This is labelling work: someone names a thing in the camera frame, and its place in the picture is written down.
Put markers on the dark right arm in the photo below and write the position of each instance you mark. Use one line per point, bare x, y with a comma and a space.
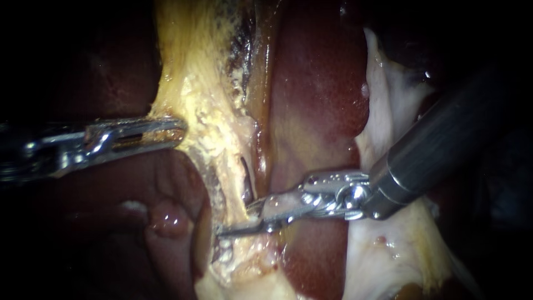
441, 137

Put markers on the dark red liver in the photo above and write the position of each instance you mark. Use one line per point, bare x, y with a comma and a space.
316, 83

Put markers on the left arm instrument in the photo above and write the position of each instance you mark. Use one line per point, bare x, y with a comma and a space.
50, 150

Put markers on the right arm instrument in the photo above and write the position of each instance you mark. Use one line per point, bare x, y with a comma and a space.
333, 193

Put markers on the right arm instrument jaw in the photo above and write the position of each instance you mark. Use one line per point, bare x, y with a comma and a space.
250, 227
279, 199

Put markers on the thin tube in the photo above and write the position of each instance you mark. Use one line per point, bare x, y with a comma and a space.
257, 179
233, 187

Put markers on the gallbladder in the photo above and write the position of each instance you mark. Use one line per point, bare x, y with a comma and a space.
195, 62

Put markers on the left arm instrument jaw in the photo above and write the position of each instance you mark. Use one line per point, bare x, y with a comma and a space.
145, 125
150, 142

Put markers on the pale fatty tissue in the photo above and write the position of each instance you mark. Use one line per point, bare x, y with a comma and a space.
245, 271
391, 125

